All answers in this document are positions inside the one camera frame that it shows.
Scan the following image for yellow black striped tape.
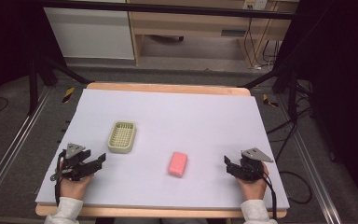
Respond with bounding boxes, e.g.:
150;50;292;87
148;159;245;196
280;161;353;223
262;93;280;109
62;86;76;104

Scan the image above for hand-held gripper black cable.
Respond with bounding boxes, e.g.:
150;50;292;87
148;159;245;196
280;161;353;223
54;149;67;207
260;169;278;219

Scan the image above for white power strip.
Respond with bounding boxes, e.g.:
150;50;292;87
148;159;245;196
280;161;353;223
242;0;268;10

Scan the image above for black metal stand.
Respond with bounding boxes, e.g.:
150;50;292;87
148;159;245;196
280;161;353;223
27;55;95;117
237;66;300;123

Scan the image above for metal floor rail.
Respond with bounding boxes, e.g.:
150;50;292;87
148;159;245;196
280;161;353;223
275;92;345;224
0;87;52;217

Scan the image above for white foam board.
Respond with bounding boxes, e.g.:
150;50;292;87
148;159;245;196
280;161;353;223
34;89;291;210

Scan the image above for right hand-held gripper black cable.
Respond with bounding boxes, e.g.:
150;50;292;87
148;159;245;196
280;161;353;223
260;169;278;219

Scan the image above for black horizontal frame bar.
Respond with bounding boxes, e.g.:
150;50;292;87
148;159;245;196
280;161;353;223
39;0;296;21

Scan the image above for pink soap bar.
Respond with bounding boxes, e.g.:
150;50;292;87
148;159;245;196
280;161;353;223
167;151;189;178

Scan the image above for black floor cable bundle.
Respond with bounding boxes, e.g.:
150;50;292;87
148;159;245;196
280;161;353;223
266;81;315;163

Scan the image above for person's right hand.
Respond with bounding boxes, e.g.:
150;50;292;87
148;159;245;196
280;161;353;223
236;162;269;202

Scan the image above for person's left hand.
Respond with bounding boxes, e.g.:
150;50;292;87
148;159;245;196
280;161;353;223
58;161;94;201

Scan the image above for pale yellow soap dish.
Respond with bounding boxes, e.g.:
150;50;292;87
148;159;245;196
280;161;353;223
106;120;137;155

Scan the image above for wooden table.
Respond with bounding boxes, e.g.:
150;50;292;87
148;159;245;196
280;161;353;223
34;81;289;219

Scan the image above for black looped floor cable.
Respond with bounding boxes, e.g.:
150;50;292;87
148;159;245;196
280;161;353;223
278;170;313;205

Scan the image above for hanging desk cables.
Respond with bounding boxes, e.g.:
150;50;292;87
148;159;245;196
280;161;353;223
242;17;282;70

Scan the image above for left hand-held gripper black cable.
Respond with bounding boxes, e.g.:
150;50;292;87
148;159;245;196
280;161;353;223
54;149;67;207

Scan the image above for light wooden desk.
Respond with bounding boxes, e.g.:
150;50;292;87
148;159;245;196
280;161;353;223
126;0;300;68

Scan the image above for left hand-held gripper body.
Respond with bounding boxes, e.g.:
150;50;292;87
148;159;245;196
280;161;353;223
49;142;95;182

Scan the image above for white cabinet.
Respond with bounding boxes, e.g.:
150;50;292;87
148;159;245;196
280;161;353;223
43;6;135;61

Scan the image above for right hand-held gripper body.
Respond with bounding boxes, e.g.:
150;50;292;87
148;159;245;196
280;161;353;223
233;147;275;182

